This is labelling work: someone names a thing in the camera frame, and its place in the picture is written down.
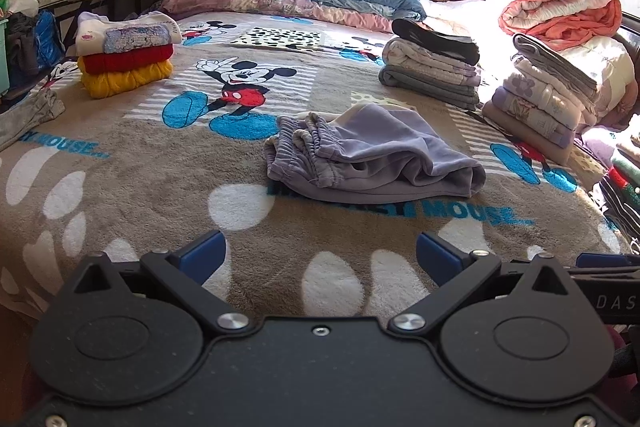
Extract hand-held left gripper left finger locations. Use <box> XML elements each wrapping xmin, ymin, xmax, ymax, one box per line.
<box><xmin>57</xmin><ymin>231</ymin><xmax>253</xmax><ymax>338</ymax></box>

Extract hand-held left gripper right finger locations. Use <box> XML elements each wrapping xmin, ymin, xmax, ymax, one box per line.
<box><xmin>387</xmin><ymin>232</ymin><xmax>583</xmax><ymax>338</ymax></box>

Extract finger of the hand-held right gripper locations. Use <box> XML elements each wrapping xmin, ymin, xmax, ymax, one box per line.
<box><xmin>565</xmin><ymin>253</ymin><xmax>640</xmax><ymax>278</ymax></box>

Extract lavender pants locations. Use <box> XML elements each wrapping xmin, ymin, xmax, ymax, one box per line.
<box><xmin>264</xmin><ymin>103</ymin><xmax>487</xmax><ymax>202</ymax></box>

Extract pile of mixed clothes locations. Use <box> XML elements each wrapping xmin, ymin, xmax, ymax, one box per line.
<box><xmin>582</xmin><ymin>114</ymin><xmax>640</xmax><ymax>253</ymax></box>

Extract dark hanging clothes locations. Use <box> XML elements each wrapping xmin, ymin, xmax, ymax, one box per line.
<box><xmin>7</xmin><ymin>12</ymin><xmax>41</xmax><ymax>78</ymax></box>

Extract cartoon mouse printed blanket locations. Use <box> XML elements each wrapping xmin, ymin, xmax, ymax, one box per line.
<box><xmin>0</xmin><ymin>9</ymin><xmax>640</xmax><ymax>323</ymax></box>

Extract beige folded garment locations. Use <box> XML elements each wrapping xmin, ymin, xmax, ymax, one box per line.
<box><xmin>481</xmin><ymin>101</ymin><xmax>571</xmax><ymax>166</ymax></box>

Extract lavender floral folded garment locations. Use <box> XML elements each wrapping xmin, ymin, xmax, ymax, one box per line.
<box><xmin>492</xmin><ymin>87</ymin><xmax>578</xmax><ymax>148</ymax></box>

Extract white garment with purple flower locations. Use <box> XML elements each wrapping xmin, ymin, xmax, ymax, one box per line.
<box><xmin>502</xmin><ymin>72</ymin><xmax>596</xmax><ymax>128</ymax></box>

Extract cream quilt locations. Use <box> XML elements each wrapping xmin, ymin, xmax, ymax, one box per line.
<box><xmin>565</xmin><ymin>32</ymin><xmax>637</xmax><ymax>128</ymax></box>

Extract cream folded garment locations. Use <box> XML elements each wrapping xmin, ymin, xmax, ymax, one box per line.
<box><xmin>512</xmin><ymin>57</ymin><xmax>597</xmax><ymax>115</ymax></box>

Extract yellow knit sweater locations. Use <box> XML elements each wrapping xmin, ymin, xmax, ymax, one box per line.
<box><xmin>79</xmin><ymin>59</ymin><xmax>173</xmax><ymax>99</ymax></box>

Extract pale floral folded garment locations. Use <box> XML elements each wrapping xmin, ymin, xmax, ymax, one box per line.
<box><xmin>382</xmin><ymin>36</ymin><xmax>482</xmax><ymax>88</ymax></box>

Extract grey striped folded garment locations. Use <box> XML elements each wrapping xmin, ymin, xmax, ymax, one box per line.
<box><xmin>512</xmin><ymin>33</ymin><xmax>598</xmax><ymax>105</ymax></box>

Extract red knit sweater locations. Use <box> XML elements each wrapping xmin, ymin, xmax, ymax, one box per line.
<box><xmin>77</xmin><ymin>43</ymin><xmax>175</xmax><ymax>75</ymax></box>

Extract black folded garment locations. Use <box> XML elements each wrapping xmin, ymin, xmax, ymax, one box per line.
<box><xmin>391</xmin><ymin>18</ymin><xmax>481</xmax><ymax>65</ymax></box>

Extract orange and white quilt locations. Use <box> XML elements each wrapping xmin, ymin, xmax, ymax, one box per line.
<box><xmin>485</xmin><ymin>0</ymin><xmax>623</xmax><ymax>52</ymax></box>

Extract white sweater with sequin patch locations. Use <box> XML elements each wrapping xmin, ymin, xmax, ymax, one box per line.
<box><xmin>76</xmin><ymin>11</ymin><xmax>183</xmax><ymax>58</ymax></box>

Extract purple floral pillow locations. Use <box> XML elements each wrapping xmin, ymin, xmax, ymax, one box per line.
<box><xmin>162</xmin><ymin>0</ymin><xmax>401</xmax><ymax>32</ymax></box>

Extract blue bag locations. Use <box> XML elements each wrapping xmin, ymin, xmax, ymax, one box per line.
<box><xmin>35</xmin><ymin>9</ymin><xmax>66</xmax><ymax>64</ymax></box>

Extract green bag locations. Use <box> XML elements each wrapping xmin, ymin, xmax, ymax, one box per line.
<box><xmin>0</xmin><ymin>0</ymin><xmax>13</xmax><ymax>94</ymax></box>

